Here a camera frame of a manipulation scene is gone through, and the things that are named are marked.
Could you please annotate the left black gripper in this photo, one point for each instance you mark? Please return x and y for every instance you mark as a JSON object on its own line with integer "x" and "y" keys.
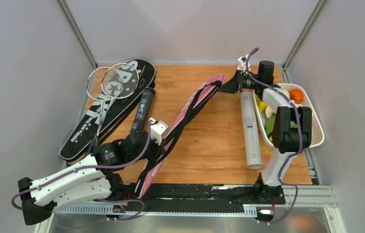
{"x": 158, "y": 150}

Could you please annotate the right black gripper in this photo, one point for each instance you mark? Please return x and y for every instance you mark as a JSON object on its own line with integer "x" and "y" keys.
{"x": 235, "y": 84}

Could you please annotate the black shuttlecock tube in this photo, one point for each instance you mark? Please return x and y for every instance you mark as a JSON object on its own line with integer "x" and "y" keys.
{"x": 143, "y": 110}

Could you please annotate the pink racket cover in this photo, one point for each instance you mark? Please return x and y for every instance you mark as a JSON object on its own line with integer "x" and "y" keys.
{"x": 192, "y": 107}

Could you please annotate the white shuttlecock tube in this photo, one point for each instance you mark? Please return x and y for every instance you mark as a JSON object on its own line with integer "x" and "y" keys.
{"x": 250, "y": 130}

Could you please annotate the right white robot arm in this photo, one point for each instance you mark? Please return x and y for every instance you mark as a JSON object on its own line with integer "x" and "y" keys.
{"x": 292, "y": 131}

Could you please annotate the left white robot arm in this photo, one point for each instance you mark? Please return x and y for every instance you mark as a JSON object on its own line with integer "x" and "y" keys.
{"x": 92, "y": 178}

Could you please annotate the beige plastic bottle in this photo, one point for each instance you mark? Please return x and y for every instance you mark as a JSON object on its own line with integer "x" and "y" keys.
{"x": 242, "y": 67}

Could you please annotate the yellow napa cabbage toy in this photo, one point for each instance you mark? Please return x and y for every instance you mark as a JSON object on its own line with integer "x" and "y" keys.
{"x": 260, "y": 104}

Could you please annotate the mushroom toy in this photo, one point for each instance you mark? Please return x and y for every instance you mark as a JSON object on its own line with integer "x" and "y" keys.
{"x": 269, "y": 112}

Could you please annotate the green leaf vegetable toy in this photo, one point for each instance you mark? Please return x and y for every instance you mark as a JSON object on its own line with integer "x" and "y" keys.
{"x": 269, "y": 127}

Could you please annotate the orange tomato toy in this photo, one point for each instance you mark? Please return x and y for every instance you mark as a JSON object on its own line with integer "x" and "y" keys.
{"x": 296, "y": 95}

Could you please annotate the black racket cover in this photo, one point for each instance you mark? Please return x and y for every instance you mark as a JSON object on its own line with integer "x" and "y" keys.
{"x": 115, "y": 114}

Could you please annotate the white racket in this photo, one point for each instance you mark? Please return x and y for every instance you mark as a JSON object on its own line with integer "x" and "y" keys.
{"x": 103, "y": 85}
{"x": 129, "y": 80}

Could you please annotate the white racket outer left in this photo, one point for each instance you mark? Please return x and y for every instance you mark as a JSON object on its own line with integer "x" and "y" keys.
{"x": 103, "y": 85}

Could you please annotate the white plastic tray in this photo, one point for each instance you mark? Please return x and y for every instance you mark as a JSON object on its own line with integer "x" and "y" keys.
{"x": 317, "y": 131}

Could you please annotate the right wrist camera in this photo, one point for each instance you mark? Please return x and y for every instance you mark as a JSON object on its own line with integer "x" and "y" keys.
{"x": 242, "y": 60}

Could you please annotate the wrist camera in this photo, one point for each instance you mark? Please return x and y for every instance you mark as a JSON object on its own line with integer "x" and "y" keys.
{"x": 157, "y": 130}
{"x": 242, "y": 60}

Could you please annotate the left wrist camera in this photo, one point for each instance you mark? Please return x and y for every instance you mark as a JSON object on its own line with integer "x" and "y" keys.
{"x": 157, "y": 130}

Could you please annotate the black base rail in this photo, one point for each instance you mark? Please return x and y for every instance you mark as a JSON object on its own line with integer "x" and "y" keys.
{"x": 208, "y": 198}

